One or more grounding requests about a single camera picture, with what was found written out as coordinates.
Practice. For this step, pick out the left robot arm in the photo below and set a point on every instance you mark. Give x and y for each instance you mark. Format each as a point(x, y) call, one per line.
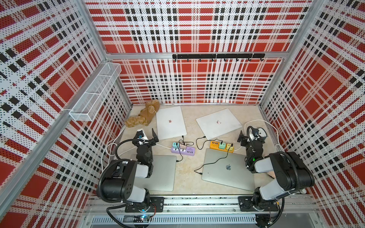
point(116, 183)

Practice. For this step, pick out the white laptop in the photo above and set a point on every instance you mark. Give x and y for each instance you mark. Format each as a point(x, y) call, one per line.
point(170, 123)
point(218, 124)

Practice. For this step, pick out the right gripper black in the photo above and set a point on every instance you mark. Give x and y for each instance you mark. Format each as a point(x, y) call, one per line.
point(245, 139)

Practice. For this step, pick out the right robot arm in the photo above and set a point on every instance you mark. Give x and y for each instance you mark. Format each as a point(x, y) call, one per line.
point(291, 174)

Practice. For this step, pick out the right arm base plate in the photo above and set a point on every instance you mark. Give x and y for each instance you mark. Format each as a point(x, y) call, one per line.
point(246, 203)

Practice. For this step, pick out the brown teddy bear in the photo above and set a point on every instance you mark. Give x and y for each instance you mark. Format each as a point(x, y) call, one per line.
point(145, 116)

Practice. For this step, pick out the orange power strip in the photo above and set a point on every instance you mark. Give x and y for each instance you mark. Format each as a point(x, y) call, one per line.
point(222, 146)

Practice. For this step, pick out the silver laptop front right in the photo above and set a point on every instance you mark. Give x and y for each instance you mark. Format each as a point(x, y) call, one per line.
point(227, 169)

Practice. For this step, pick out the silver laptop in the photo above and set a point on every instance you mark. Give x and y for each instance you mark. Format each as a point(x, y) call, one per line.
point(163, 175)
point(227, 169)

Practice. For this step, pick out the purple power strip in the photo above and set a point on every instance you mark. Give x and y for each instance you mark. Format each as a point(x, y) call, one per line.
point(189, 151)

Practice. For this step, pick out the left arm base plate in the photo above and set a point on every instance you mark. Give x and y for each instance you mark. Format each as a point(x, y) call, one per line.
point(156, 204)

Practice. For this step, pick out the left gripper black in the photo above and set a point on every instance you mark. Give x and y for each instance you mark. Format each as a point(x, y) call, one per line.
point(152, 141)

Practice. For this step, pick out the white laptop back left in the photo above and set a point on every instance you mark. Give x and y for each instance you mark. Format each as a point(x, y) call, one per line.
point(170, 123)

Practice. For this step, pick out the white laptop back right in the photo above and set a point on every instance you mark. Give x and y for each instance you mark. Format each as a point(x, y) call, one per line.
point(218, 124)

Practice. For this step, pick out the white wire basket shelf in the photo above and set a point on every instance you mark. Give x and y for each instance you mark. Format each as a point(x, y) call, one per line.
point(88, 106)

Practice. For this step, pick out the silver laptop front left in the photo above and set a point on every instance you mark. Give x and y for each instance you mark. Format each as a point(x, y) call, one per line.
point(163, 175)

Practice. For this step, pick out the black hook rail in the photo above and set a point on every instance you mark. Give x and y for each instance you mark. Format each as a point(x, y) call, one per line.
point(219, 56)

